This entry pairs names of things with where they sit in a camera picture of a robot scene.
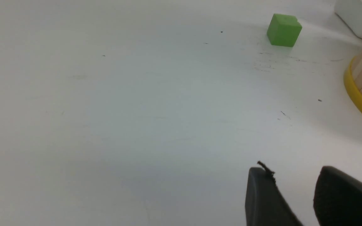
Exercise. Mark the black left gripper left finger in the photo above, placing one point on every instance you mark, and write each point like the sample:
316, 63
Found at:
264, 204

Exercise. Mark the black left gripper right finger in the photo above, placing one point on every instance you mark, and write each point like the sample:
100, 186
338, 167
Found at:
337, 199

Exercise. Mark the green plastic storage box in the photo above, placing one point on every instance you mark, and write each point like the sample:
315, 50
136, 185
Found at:
350, 11

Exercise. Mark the green foam cube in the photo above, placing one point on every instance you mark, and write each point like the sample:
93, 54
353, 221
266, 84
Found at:
283, 30

